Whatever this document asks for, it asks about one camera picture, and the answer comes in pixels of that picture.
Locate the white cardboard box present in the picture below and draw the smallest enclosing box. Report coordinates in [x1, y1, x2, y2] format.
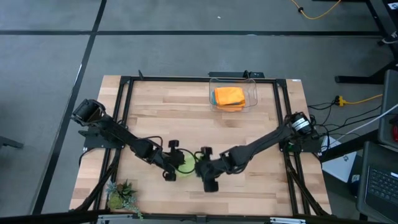
[321, 136, 358, 184]

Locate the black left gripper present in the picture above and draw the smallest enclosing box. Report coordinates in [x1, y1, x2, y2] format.
[154, 139, 186, 182]

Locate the black furniture leg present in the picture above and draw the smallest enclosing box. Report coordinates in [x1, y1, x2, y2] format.
[0, 136, 24, 149]

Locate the white cable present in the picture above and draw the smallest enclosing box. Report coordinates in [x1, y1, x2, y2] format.
[337, 103, 398, 141]

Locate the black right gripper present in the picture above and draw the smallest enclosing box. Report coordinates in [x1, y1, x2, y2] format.
[195, 146, 225, 193]

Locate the green microfiber towel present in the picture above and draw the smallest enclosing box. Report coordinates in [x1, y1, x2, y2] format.
[175, 151, 200, 179]

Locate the grey computer monitor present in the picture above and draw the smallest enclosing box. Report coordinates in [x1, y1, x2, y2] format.
[377, 70, 398, 149]

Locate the grey laptop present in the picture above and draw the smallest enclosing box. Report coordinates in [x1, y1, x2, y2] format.
[356, 141, 398, 224]

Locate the yellow extension cord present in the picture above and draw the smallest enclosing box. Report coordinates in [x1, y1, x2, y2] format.
[335, 93, 384, 107]

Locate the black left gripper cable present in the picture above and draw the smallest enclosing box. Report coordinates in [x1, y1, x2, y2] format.
[136, 134, 200, 175]

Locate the small artificial succulent plant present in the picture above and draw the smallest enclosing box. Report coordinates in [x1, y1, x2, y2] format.
[104, 179, 144, 219]

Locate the orange microfiber towel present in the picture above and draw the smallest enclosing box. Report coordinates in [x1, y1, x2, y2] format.
[213, 86, 247, 108]
[216, 105, 246, 113]

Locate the black desk frame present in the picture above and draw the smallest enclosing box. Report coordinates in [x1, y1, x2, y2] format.
[334, 0, 398, 85]

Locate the silver metal bracket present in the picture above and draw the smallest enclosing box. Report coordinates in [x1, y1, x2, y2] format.
[96, 213, 135, 224]
[269, 217, 307, 224]

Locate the clear plastic bin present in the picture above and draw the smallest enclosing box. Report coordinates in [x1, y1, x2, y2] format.
[208, 77, 258, 113]

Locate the black aluminium table frame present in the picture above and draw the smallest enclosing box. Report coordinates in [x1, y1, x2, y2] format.
[70, 70, 333, 224]

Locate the yellow hanging cable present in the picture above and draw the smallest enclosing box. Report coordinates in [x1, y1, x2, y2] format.
[290, 0, 343, 21]

